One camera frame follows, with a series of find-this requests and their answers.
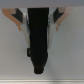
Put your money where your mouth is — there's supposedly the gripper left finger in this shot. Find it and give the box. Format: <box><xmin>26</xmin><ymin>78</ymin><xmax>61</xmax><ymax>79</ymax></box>
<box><xmin>1</xmin><ymin>7</ymin><xmax>30</xmax><ymax>45</ymax></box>

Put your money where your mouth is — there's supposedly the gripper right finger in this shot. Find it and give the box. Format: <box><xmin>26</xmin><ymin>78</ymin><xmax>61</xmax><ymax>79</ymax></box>
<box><xmin>47</xmin><ymin>7</ymin><xmax>73</xmax><ymax>48</ymax></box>

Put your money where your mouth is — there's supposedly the black door handle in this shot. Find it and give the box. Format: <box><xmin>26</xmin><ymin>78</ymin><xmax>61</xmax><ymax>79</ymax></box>
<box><xmin>25</xmin><ymin>7</ymin><xmax>52</xmax><ymax>75</ymax></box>

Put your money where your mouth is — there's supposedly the white sliding door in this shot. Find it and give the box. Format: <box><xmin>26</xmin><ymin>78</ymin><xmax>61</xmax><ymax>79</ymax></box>
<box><xmin>0</xmin><ymin>6</ymin><xmax>84</xmax><ymax>81</ymax></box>

